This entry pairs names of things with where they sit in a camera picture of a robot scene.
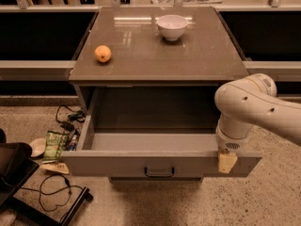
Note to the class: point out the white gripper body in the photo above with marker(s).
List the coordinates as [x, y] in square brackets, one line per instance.
[229, 141]

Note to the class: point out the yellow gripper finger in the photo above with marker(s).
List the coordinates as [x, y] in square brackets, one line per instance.
[226, 161]

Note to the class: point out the grey top drawer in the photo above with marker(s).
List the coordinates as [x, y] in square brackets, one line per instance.
[149, 133]

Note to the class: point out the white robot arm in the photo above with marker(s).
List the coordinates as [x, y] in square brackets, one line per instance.
[247, 102]

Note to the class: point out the grey drawer cabinet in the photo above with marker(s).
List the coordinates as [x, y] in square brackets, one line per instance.
[203, 57]

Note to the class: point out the white ceramic bowl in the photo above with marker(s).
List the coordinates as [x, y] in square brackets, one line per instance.
[172, 27]

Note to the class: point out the orange fruit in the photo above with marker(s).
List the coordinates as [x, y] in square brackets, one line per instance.
[103, 53]

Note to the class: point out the blue snack bag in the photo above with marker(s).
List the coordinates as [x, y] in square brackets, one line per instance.
[73, 143]

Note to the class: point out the yellow snack packet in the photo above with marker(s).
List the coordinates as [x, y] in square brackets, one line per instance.
[56, 167]

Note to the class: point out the green chip bag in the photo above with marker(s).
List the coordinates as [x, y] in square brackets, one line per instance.
[55, 144]

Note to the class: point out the white plate on floor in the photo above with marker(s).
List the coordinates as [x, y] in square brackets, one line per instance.
[38, 146]

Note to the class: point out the black monitor stand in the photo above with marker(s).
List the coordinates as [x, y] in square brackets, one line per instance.
[16, 168]

